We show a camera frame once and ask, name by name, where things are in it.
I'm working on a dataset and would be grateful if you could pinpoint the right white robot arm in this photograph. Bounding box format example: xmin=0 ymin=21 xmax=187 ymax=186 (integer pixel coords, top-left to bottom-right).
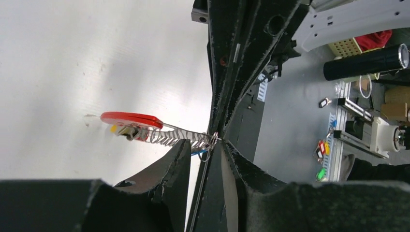
xmin=207 ymin=0 xmax=410 ymax=136

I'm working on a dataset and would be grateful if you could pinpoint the yellow tag key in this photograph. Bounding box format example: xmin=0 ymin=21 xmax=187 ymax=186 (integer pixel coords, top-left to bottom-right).
xmin=110 ymin=125 xmax=134 ymax=137

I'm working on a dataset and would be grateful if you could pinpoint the spare key tag bundle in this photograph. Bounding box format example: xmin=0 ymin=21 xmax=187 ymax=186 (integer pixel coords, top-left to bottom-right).
xmin=315 ymin=140 xmax=330 ymax=164

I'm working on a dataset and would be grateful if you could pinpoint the black cylinder flashlight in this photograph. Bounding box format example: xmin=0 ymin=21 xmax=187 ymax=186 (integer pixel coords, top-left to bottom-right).
xmin=323 ymin=43 xmax=410 ymax=81

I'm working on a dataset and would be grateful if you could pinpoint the white motor fixture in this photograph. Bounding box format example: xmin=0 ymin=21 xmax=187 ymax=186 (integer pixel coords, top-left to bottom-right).
xmin=369 ymin=116 xmax=410 ymax=159

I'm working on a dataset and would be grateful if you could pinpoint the spare black tag key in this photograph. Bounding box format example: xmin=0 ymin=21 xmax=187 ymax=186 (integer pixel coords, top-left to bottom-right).
xmin=318 ymin=97 xmax=332 ymax=108

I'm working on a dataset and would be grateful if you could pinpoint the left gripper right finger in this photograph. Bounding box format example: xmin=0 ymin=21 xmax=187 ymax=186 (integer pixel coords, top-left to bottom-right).
xmin=221 ymin=141 xmax=410 ymax=232

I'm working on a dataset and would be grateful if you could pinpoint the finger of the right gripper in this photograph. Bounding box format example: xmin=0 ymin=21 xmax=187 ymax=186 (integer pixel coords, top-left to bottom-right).
xmin=221 ymin=0 xmax=311 ymax=135
xmin=207 ymin=0 xmax=256 ymax=135

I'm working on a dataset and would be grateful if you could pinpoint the green key tag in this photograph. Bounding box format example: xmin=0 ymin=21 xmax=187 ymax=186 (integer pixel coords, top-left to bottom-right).
xmin=316 ymin=168 xmax=326 ymax=182

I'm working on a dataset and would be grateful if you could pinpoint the spare blue tag key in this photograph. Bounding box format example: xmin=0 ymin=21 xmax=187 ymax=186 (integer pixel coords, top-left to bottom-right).
xmin=326 ymin=119 xmax=337 ymax=138

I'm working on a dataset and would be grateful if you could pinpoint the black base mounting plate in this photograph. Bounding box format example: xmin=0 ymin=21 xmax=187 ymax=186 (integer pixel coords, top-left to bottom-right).
xmin=227 ymin=74 xmax=268 ymax=162

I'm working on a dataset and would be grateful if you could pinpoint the grey red keyring holder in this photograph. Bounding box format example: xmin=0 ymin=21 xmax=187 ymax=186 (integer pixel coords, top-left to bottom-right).
xmin=100 ymin=112 xmax=220 ymax=162

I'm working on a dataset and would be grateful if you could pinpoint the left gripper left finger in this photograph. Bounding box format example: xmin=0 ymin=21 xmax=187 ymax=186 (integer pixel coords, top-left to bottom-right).
xmin=0 ymin=139 xmax=191 ymax=232

